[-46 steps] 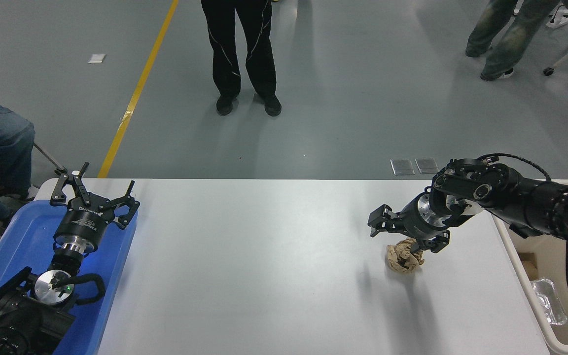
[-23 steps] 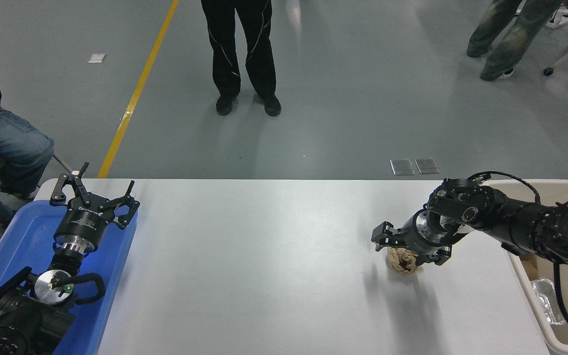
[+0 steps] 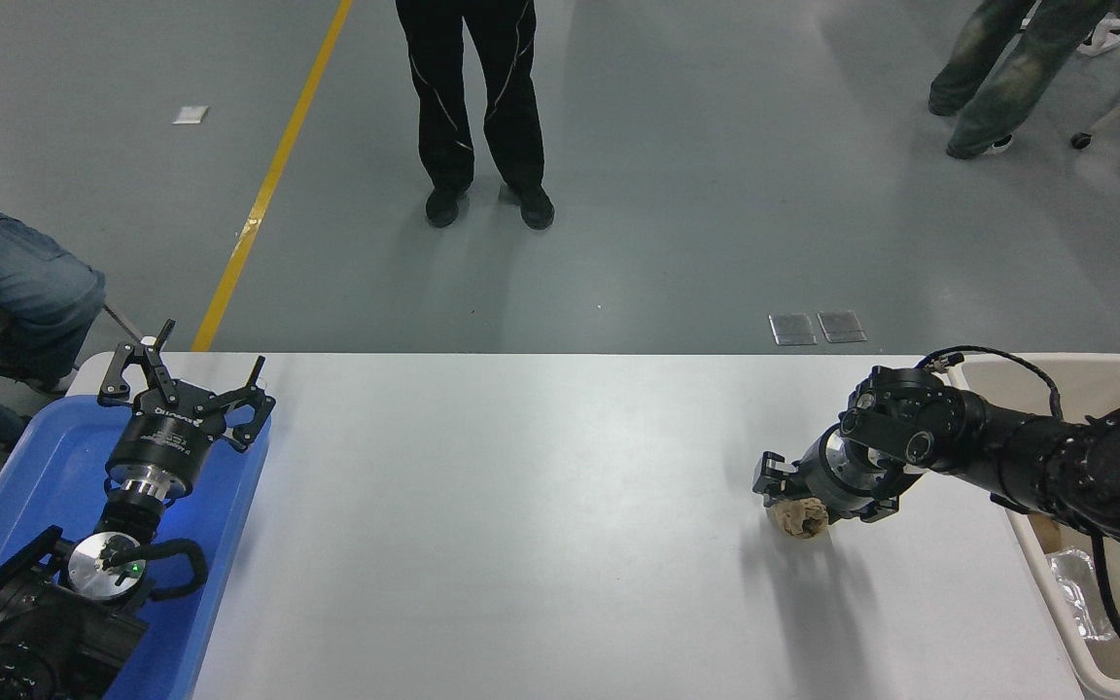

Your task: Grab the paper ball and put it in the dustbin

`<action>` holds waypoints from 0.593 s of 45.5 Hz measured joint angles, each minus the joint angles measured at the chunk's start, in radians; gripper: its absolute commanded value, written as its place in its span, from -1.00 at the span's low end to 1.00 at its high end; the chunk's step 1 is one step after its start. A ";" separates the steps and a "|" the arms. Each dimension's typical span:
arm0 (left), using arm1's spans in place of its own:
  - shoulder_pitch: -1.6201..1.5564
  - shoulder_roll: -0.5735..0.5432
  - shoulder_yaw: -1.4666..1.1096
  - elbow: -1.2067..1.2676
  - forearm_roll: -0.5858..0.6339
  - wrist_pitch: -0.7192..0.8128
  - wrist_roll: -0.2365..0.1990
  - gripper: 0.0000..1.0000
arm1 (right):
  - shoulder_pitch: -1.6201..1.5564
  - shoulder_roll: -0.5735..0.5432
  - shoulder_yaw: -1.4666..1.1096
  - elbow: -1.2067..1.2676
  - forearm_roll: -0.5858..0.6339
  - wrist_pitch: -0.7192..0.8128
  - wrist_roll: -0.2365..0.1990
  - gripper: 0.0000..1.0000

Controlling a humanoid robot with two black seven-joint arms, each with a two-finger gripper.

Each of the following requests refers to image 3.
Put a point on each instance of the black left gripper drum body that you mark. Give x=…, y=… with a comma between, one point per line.
x=168, y=442

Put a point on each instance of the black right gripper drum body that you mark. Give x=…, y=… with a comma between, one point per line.
x=847, y=494

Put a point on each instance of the tan paper ball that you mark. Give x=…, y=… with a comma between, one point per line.
x=798, y=520

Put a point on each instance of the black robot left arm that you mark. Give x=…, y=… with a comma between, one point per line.
x=35, y=642

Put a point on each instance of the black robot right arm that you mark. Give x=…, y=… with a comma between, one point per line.
x=1056, y=457

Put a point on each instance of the seated person's wheeled chair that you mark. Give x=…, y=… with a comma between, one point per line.
x=122, y=323

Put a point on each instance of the blue plastic tray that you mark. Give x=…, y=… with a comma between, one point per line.
x=45, y=457

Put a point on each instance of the silver floor hatch plate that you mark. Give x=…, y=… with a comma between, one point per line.
x=793, y=330
x=842, y=327

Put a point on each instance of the seated person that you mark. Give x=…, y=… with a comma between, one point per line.
x=25, y=292

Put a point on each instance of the clear crumpled plastic wrap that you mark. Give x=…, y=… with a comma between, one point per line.
x=1080, y=593

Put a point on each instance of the large pale plastic bin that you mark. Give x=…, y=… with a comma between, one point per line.
x=1104, y=374

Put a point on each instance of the standing person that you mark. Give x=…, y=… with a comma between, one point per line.
x=511, y=97

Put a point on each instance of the person beside wheeled chair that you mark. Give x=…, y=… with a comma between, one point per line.
x=1017, y=78

